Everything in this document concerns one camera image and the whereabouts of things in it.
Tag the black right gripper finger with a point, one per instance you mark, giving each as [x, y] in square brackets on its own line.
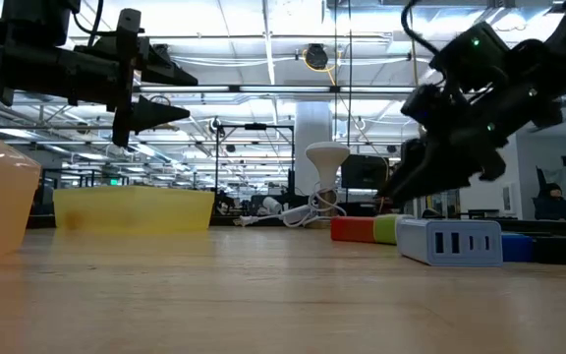
[413, 152]
[430, 177]

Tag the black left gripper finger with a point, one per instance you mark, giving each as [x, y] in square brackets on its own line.
[157, 115]
[162, 69]

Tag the white USB charger hub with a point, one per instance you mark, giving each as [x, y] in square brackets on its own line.
[415, 241]

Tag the green white plug adapter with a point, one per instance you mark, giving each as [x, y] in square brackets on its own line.
[385, 230]

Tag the red rectangular box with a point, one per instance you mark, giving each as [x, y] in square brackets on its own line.
[352, 229]

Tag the blue box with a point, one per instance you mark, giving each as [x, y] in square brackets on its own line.
[516, 248]

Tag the black case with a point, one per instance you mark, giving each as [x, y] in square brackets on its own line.
[565, 252]

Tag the black monitor on stand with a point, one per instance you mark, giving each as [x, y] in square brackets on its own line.
[361, 172]

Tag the white mushroom table lamp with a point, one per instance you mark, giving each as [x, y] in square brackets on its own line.
[327, 157]

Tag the yellow translucent plastic bin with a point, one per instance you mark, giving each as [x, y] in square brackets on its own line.
[130, 211]

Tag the white building column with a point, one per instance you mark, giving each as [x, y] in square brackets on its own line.
[312, 123]

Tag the person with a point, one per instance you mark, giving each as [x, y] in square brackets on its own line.
[553, 206]

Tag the overhead light bar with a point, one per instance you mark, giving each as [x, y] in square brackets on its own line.
[283, 89]

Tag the white cylinder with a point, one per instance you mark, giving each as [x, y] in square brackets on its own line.
[272, 205]

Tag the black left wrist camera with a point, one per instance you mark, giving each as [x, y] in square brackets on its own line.
[37, 19]

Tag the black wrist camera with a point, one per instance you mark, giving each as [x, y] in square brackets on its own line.
[37, 19]
[469, 54]

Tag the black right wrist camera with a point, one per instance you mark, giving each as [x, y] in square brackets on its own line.
[469, 54]

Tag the black metal stand frame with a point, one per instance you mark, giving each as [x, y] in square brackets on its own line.
[216, 162]

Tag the black table frame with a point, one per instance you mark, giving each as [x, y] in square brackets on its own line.
[558, 227]

